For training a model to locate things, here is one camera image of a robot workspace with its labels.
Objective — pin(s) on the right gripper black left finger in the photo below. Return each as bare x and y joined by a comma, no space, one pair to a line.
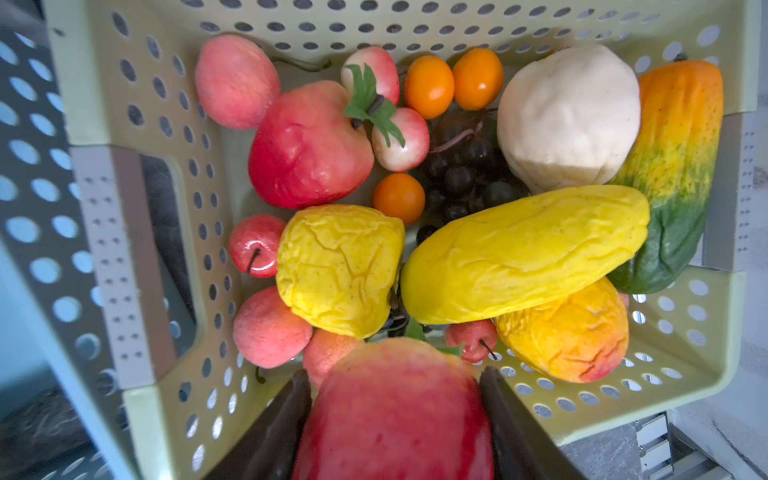
268,449

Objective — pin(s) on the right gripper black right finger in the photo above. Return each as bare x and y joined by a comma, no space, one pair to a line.
521,447

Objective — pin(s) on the large red apple toy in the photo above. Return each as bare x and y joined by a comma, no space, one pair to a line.
399,409

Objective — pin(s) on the orange mango toy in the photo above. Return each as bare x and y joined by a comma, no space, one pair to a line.
580,338

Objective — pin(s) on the yellow banana toy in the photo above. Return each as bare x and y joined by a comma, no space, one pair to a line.
524,253

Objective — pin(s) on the yellow lemon toy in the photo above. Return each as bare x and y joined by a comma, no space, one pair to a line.
337,264

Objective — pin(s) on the small red cherry toy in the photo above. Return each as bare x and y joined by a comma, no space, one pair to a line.
254,243

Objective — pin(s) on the blue plastic basket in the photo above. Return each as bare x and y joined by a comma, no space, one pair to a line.
42,240

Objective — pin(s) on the small orange tangerine toy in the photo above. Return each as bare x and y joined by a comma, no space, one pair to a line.
429,87
478,79
401,196

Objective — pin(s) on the dark grape bunch toy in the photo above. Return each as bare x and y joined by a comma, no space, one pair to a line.
465,171

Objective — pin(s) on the green plastic basket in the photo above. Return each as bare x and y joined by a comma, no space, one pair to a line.
685,340

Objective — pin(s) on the red pomegranate toy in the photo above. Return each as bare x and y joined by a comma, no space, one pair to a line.
306,151

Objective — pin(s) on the white garlic bulb toy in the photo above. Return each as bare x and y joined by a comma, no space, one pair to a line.
569,119

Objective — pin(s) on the pink peach toy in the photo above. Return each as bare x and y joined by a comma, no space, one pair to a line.
236,82

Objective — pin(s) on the orange green papaya toy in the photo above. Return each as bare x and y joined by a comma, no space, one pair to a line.
672,163

